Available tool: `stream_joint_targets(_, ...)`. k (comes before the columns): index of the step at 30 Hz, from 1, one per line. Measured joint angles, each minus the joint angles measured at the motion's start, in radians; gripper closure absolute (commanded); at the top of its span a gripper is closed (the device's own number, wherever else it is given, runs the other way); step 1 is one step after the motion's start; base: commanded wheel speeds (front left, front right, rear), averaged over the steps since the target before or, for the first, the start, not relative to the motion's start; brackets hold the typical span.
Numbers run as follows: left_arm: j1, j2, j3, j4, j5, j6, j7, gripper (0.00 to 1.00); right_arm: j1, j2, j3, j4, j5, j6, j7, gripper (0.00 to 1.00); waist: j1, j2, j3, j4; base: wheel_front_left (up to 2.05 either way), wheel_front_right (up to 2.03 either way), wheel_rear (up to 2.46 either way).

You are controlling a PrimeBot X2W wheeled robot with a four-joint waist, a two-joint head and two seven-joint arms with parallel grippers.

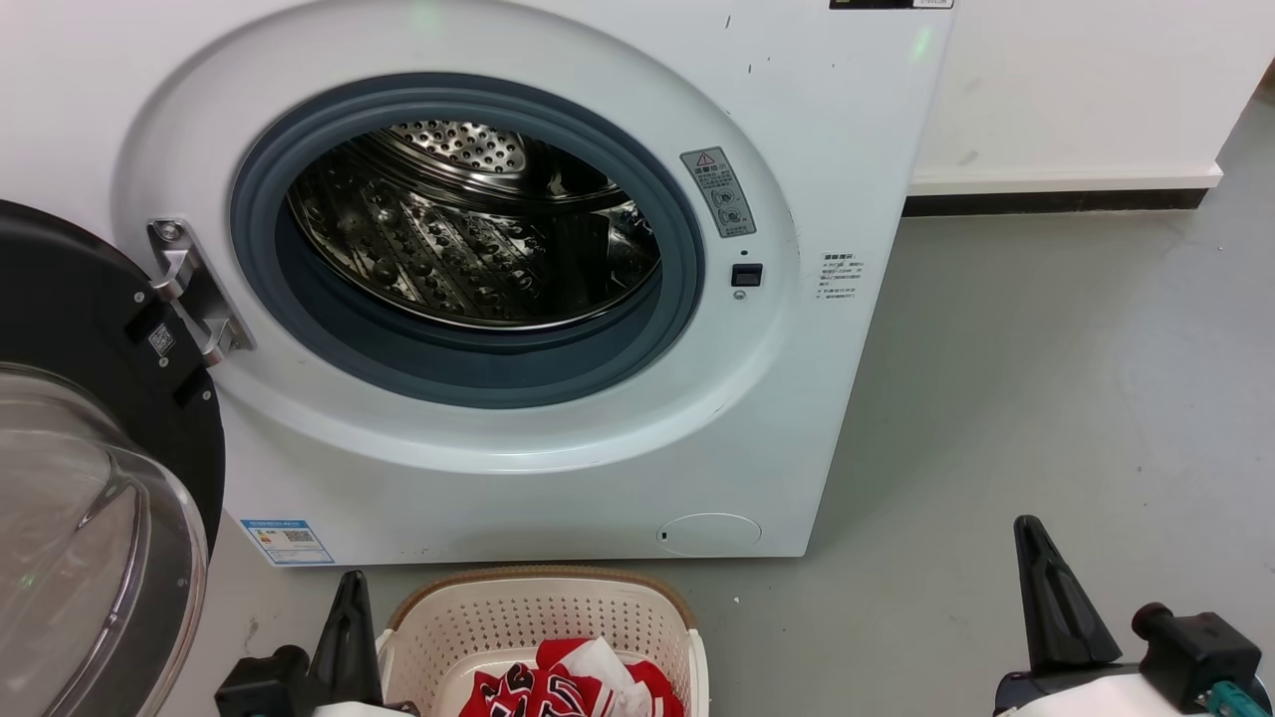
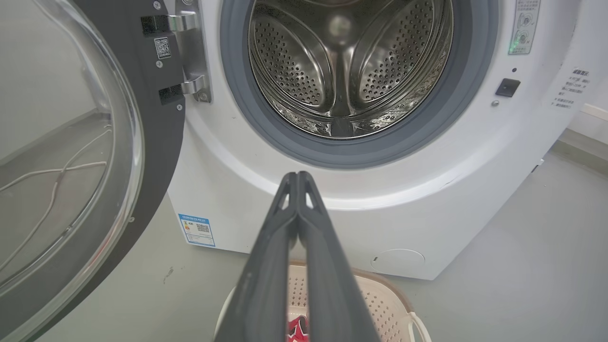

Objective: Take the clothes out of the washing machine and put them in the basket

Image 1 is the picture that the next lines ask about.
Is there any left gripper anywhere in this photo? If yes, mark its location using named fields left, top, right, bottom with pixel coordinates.
left=309, top=571, right=419, bottom=717

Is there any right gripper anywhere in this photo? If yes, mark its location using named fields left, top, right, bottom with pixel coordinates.
left=994, top=516, right=1211, bottom=717

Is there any red white garment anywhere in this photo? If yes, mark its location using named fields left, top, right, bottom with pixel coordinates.
left=460, top=637, right=686, bottom=717

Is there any cream perforated laundry basket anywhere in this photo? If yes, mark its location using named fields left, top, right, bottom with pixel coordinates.
left=377, top=566, right=710, bottom=717

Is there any black washer door with glass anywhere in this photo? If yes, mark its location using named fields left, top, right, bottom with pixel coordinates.
left=0, top=199, right=226, bottom=717

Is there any blue energy label sticker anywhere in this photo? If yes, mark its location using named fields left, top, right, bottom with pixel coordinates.
left=240, top=518, right=335, bottom=567

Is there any grey rubber door gasket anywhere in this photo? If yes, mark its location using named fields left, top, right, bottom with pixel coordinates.
left=229, top=72, right=706, bottom=409

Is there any white front-load washing machine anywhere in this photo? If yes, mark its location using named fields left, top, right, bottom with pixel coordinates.
left=0, top=0, right=957, bottom=569

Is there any round drain filter cover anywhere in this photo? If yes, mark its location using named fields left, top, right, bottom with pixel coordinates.
left=657, top=513, right=763, bottom=557

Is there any metal door hinge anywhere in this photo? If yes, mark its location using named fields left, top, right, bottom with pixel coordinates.
left=147, top=219, right=255, bottom=367

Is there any black baseboard strip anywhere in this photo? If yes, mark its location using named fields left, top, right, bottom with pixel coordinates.
left=902, top=189, right=1211, bottom=217

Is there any perforated steel drum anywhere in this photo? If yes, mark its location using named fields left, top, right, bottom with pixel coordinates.
left=287, top=119, right=663, bottom=332

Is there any grey warning sticker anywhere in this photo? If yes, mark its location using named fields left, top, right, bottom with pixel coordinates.
left=680, top=147, right=757, bottom=239

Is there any white wall ledge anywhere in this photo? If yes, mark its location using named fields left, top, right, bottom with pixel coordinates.
left=908, top=164, right=1224, bottom=196

